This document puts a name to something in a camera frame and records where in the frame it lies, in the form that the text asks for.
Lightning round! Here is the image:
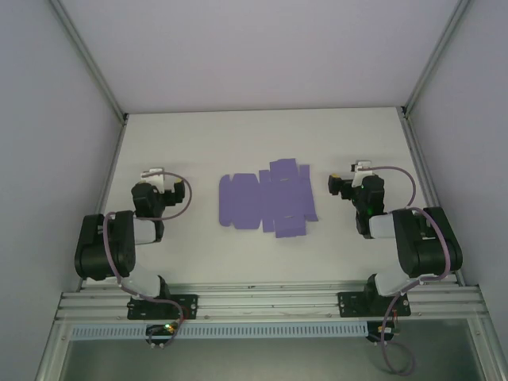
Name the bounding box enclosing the aluminium mounting rail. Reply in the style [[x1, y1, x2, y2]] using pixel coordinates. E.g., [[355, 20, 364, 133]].
[[55, 282, 487, 322]]

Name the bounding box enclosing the aluminium frame post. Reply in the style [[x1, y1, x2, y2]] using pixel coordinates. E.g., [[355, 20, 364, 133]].
[[400, 0, 475, 118], [49, 0, 129, 124]]

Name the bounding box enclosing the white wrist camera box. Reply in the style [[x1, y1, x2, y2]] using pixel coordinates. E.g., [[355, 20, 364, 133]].
[[351, 160, 374, 187], [141, 168, 166, 194]]

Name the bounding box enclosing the black left controller board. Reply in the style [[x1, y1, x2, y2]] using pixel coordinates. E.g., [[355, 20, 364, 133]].
[[145, 323, 179, 350]]

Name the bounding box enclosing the aluminium table side rail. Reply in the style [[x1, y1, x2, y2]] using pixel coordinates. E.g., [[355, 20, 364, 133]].
[[81, 114, 128, 291], [398, 106, 465, 287]]

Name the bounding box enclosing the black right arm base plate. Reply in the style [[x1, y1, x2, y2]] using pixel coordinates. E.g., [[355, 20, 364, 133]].
[[337, 291, 410, 318]]

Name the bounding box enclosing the black controller board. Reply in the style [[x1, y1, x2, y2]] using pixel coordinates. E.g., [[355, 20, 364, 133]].
[[367, 321, 402, 344], [145, 323, 179, 350]]

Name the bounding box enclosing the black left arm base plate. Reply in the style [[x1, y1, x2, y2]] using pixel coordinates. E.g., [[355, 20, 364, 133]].
[[126, 294, 199, 321]]

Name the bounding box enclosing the black right controller board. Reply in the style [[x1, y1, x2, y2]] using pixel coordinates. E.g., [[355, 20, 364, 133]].
[[367, 321, 402, 344]]

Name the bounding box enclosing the grey metal panel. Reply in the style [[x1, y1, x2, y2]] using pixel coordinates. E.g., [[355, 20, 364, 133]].
[[63, 339, 479, 381]]

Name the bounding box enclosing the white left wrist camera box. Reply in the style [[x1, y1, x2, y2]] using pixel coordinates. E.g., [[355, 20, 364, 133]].
[[141, 168, 166, 194]]

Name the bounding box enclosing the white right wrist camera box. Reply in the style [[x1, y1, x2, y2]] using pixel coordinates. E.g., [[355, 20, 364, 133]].
[[351, 160, 374, 187]]

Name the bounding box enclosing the purple paper box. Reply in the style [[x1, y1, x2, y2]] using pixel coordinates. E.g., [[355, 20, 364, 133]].
[[218, 157, 319, 240]]

